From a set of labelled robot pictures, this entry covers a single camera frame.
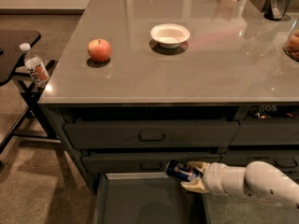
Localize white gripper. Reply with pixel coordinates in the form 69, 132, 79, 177
180, 161, 226, 195

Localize blue pepsi can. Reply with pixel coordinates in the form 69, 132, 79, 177
165, 160, 201, 182

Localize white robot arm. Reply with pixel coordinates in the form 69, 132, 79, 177
181, 161, 299, 210

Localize dark top left drawer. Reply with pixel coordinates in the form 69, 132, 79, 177
64, 120, 238, 149

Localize dark drawer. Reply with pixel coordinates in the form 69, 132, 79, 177
231, 119, 299, 146
82, 152, 221, 174
221, 150, 299, 173
64, 120, 238, 149

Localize dark top right drawer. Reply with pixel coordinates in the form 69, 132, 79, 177
231, 119, 299, 146

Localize open bottom left drawer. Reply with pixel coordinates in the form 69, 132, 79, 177
93, 173, 210, 224

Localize snack bags in drawer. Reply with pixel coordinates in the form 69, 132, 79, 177
249, 105, 299, 119

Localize dark middle right drawer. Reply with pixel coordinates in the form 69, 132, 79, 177
221, 150, 299, 173

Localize dark middle left drawer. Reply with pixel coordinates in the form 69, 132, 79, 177
82, 152, 221, 174

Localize white paper bowl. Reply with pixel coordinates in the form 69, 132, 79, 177
150, 23, 190, 49

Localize glass jar with pastries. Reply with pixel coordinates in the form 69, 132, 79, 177
283, 20, 299, 62

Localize red apple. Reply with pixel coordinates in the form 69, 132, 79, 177
87, 39, 111, 63

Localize black side table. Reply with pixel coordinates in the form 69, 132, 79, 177
0, 30, 57, 152

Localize clear water bottle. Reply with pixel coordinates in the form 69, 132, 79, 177
20, 43, 50, 88

